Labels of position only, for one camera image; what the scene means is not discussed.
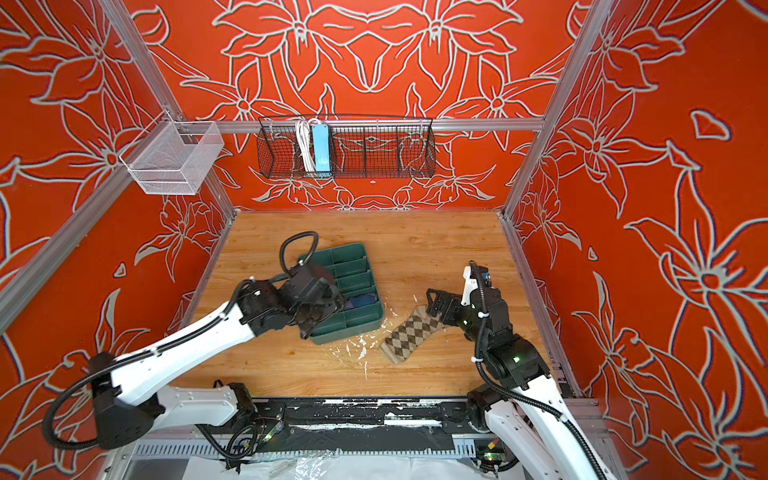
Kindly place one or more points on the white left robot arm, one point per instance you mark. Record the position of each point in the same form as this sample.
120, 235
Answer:
132, 394

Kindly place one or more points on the green divided organizer tray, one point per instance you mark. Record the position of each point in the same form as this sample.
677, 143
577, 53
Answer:
352, 271

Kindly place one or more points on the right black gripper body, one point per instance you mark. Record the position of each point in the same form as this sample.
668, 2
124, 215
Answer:
456, 314

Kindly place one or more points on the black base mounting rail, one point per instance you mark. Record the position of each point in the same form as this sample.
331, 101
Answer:
440, 427

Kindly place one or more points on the brown argyle sock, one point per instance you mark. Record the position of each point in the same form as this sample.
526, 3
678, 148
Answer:
400, 344

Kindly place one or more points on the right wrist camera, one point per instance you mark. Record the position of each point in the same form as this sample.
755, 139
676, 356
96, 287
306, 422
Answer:
471, 283

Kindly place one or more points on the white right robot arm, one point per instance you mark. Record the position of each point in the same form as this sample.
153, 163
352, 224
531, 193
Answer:
520, 402

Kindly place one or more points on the clear plastic wall bin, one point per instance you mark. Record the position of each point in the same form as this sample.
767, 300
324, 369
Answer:
170, 157

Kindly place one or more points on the blue box in basket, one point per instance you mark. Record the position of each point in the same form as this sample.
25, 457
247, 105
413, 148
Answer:
321, 145

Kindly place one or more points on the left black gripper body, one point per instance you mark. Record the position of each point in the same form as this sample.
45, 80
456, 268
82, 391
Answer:
330, 304

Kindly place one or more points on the black wire wall basket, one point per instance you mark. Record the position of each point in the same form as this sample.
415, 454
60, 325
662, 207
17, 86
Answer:
361, 147

